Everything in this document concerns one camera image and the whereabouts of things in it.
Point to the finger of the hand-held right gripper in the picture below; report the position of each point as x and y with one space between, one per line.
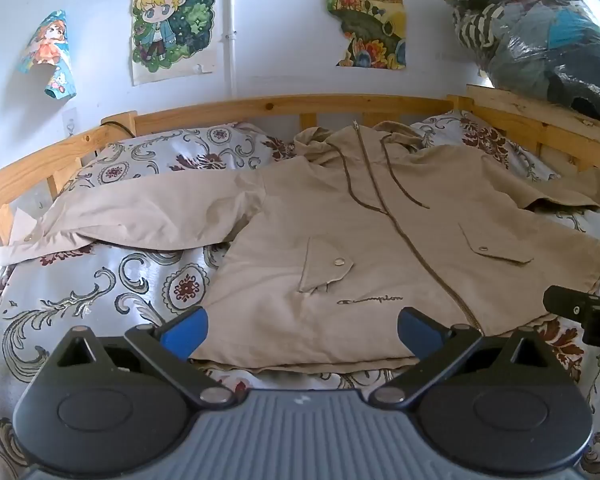
562 300

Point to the clear plastic bag of clothes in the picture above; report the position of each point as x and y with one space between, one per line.
545 35

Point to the curled cartoon girl poster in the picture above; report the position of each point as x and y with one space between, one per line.
50 50

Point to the floral pillow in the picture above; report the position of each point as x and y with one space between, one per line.
180 152
485 142

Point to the beige hooded zip jacket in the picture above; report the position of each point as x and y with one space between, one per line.
380 230

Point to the blond cartoon character poster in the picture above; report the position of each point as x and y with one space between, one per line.
172 20

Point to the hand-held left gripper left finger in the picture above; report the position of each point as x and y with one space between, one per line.
184 334

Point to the colourful landscape poster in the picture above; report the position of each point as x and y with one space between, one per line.
370 15

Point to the white wall socket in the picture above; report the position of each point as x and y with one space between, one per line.
71 122

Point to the floral patterned bedsheet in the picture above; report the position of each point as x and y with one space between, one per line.
80 300

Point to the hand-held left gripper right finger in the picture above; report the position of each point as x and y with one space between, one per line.
420 332

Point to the white wall pipe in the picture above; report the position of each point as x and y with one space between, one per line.
231 30

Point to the wooden bed frame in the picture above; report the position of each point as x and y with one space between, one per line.
280 106

